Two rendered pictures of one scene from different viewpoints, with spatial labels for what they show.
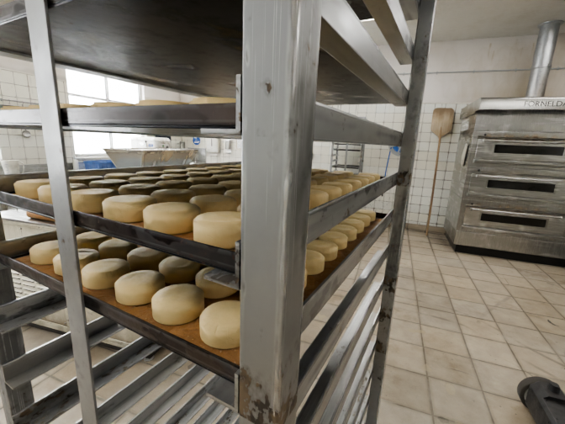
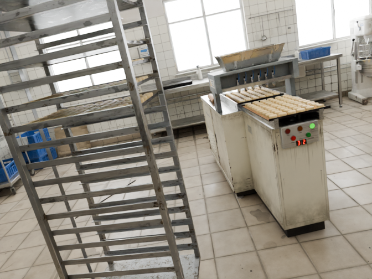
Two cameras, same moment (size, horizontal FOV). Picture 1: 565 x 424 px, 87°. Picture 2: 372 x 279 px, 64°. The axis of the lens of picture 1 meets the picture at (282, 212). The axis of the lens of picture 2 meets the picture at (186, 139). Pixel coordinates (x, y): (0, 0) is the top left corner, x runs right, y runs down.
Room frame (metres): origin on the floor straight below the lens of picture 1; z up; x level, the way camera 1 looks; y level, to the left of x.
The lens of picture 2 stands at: (0.49, -1.49, 1.41)
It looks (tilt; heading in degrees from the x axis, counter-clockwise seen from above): 16 degrees down; 72
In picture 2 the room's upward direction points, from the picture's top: 12 degrees counter-clockwise
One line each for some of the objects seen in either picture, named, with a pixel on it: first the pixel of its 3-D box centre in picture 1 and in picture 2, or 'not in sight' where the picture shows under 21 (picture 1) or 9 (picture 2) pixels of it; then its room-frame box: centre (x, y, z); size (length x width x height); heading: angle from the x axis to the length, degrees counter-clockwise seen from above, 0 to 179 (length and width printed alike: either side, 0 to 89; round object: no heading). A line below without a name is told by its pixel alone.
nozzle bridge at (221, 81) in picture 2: not in sight; (252, 84); (1.96, 0.84, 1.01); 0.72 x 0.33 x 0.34; 164
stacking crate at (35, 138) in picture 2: not in sight; (31, 138); (-0.48, 4.32, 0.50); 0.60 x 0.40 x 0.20; 72
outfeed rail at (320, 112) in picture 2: not in sight; (265, 94); (2.13, 0.91, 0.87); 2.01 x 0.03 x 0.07; 74
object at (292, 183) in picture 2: not in sight; (282, 161); (1.82, 0.35, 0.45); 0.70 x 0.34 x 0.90; 74
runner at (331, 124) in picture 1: (364, 133); (60, 77); (0.45, -0.12, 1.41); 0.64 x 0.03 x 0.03; 152
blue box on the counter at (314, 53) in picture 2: (103, 165); (315, 52); (4.43, 2.69, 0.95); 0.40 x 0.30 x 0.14; 163
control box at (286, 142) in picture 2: not in sight; (299, 134); (1.72, 0.00, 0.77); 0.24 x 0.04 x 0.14; 164
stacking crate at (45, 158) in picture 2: not in sight; (39, 159); (-0.48, 4.32, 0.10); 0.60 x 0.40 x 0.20; 68
